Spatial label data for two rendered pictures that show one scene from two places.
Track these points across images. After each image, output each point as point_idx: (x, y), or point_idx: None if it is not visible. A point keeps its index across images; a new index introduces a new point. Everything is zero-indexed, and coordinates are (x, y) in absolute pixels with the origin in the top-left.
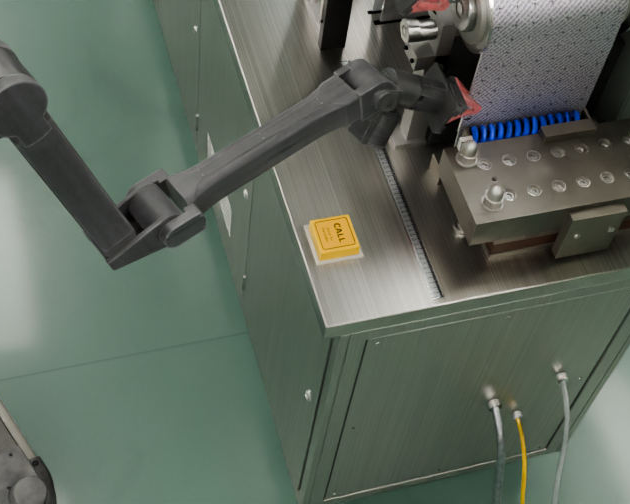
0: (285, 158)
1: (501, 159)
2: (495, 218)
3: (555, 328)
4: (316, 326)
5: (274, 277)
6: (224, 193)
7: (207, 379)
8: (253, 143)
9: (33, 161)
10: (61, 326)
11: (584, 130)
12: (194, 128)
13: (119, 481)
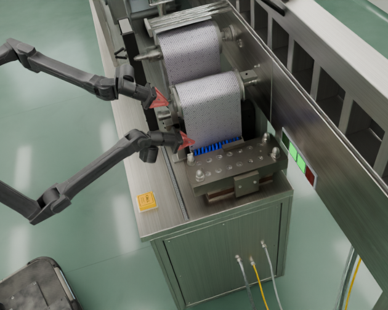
0: (105, 171)
1: (206, 160)
2: (201, 184)
3: (249, 226)
4: None
5: None
6: (80, 189)
7: (148, 261)
8: (88, 167)
9: None
10: (97, 247)
11: (239, 144)
12: None
13: (114, 304)
